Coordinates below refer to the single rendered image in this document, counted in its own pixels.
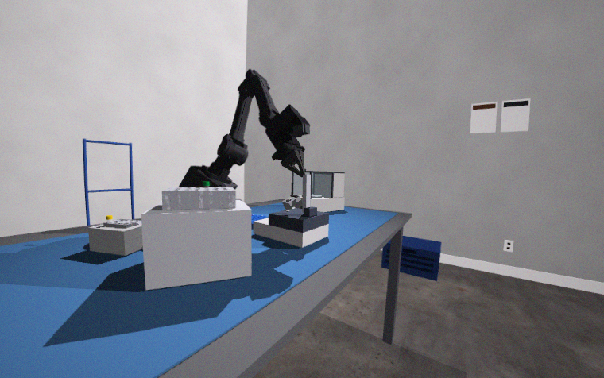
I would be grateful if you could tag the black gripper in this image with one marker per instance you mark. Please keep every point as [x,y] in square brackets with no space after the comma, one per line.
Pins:
[295,155]

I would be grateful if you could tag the blue bench mat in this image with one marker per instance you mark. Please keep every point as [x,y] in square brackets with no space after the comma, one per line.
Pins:
[68,312]

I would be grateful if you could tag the blue tube rack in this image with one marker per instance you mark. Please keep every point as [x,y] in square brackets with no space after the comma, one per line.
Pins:
[257,217]

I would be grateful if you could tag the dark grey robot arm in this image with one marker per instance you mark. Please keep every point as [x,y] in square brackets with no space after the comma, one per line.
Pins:
[292,125]

